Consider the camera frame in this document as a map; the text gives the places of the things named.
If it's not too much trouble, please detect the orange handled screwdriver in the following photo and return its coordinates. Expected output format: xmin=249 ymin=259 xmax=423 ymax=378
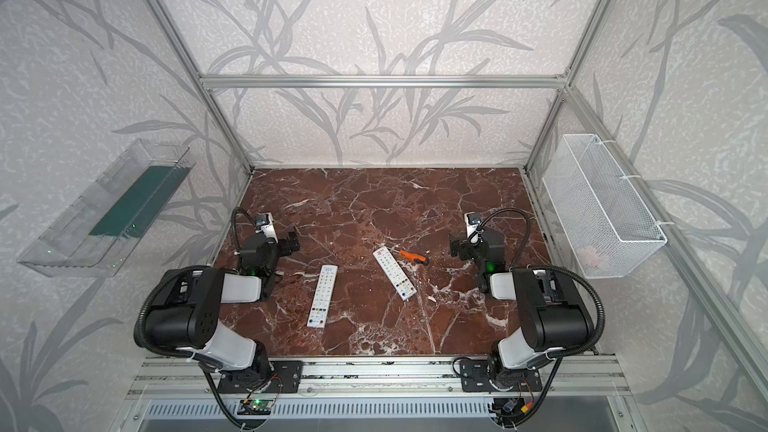
xmin=387 ymin=247 xmax=430 ymax=266

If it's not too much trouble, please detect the white remote control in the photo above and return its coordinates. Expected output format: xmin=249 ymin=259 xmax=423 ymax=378
xmin=373 ymin=247 xmax=416 ymax=301

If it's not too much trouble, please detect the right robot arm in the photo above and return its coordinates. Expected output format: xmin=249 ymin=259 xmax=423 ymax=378
xmin=450 ymin=208 xmax=606 ymax=377

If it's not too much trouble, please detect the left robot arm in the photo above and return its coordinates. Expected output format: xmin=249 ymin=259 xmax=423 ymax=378
xmin=133 ymin=207 xmax=300 ymax=381

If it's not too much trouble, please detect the white remote with coloured buttons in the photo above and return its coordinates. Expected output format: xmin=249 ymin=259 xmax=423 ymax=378
xmin=307 ymin=265 xmax=338 ymax=329

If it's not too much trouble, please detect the pink object in basket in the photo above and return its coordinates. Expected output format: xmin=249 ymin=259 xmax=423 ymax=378
xmin=577 ymin=246 xmax=603 ymax=267

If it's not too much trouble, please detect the right base wiring connector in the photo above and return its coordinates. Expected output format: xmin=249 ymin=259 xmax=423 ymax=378
xmin=491 ymin=397 xmax=534 ymax=419

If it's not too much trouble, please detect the green lit circuit board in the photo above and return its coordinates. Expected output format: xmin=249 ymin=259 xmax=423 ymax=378
xmin=237 ymin=399 xmax=274 ymax=416

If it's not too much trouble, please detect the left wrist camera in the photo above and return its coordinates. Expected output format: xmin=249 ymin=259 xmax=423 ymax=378
xmin=254 ymin=213 xmax=277 ymax=240

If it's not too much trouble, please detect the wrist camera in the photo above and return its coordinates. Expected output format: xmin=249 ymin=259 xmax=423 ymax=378
xmin=254 ymin=213 xmax=277 ymax=240
xmin=464 ymin=212 xmax=483 ymax=244

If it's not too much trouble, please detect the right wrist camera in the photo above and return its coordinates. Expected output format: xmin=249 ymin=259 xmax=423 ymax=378
xmin=464 ymin=212 xmax=483 ymax=244

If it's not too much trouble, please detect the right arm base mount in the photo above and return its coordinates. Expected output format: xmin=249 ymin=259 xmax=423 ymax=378
xmin=452 ymin=357 xmax=543 ymax=393

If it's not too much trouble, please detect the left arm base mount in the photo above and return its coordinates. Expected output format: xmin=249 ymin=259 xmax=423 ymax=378
xmin=217 ymin=360 xmax=303 ymax=394

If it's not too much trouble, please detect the white wire mesh basket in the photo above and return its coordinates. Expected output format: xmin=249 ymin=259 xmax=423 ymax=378
xmin=543 ymin=134 xmax=667 ymax=279

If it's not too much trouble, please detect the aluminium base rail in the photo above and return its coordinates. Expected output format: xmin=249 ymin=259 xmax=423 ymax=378
xmin=126 ymin=355 xmax=632 ymax=400

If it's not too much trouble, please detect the clear plastic wall bin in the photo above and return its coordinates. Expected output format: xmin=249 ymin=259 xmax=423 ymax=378
xmin=18 ymin=139 xmax=196 ymax=278

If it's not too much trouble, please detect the aluminium cage frame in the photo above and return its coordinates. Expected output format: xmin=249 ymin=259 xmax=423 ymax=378
xmin=143 ymin=0 xmax=767 ymax=398

